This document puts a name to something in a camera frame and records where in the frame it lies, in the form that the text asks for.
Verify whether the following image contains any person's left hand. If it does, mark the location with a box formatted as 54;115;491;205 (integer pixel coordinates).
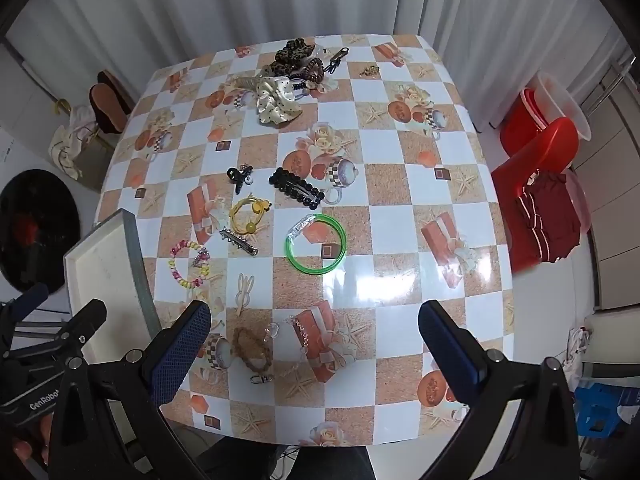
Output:
12;407;53;466

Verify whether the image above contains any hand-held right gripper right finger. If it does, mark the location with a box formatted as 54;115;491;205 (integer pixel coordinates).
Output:
419;301;583;480

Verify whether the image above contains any beige bunny hair clip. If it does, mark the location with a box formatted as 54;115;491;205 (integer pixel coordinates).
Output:
235;274;257;317

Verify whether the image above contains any leopard print scrunchie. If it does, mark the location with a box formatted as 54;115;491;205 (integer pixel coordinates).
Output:
275;38;317;68

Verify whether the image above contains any black metal clasp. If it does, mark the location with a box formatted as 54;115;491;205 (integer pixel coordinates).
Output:
322;47;350;75

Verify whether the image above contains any brown braided bracelet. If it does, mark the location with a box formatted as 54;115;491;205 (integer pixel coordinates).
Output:
231;327;273;386

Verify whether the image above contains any red bucket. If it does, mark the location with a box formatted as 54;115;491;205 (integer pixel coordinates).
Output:
500;87;551;156

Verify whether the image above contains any green translucent bangle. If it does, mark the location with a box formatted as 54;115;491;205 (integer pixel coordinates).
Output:
285;213;347;276

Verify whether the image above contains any dark brown hair tie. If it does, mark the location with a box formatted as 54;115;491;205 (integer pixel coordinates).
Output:
299;57;327;96

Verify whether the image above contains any gold slipper rack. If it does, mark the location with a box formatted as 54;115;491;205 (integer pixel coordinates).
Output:
52;100;117;192

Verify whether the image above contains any pink plastic basin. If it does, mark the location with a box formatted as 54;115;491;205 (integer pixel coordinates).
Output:
562;167;593;236

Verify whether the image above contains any cream polka dot scrunchie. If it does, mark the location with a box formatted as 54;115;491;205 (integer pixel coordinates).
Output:
255;75;304;126

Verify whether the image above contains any dark red cloth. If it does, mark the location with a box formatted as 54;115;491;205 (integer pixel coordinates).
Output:
517;170;583;263

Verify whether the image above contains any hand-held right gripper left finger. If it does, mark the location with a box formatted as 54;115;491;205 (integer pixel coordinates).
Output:
47;301;213;480

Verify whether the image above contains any white curtain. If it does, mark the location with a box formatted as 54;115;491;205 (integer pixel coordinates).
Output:
10;0;626;131

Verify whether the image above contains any red plastic stool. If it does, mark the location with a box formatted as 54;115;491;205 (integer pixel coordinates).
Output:
491;117;581;271

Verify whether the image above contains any black beaded hair clip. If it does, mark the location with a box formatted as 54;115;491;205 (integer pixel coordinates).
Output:
269;167;326;209

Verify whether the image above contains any silver metal hair clip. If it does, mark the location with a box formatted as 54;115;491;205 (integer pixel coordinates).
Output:
219;228;259;257

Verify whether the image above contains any black claw clip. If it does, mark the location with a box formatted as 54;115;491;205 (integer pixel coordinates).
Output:
226;165;249;196

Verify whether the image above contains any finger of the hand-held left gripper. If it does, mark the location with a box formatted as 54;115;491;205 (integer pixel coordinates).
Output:
56;299;108;362
0;282;51;332

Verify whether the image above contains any yellow hair tie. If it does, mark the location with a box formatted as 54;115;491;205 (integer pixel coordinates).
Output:
229;195;272;236

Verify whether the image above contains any checkered printed tablecloth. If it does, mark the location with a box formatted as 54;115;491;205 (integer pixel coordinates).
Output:
94;34;516;448

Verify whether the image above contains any white plastic bag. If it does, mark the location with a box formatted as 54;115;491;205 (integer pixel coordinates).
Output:
567;327;593;367

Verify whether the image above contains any blue plastic stool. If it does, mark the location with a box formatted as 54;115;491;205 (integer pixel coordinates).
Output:
575;380;640;441

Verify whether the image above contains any pink yellow bead bracelet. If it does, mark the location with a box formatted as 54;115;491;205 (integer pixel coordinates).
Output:
168;240;211;289

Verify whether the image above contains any cream cloth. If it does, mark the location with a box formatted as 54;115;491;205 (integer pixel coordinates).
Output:
49;105;98;181

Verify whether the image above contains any clear crystal bracelet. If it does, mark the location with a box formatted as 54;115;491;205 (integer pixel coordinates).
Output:
265;316;312;361

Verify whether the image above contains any white shallow tray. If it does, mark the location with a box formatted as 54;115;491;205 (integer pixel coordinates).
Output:
63;208;163;366

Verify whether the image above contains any white washing machine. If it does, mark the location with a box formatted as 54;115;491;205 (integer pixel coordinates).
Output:
0;125;83;311

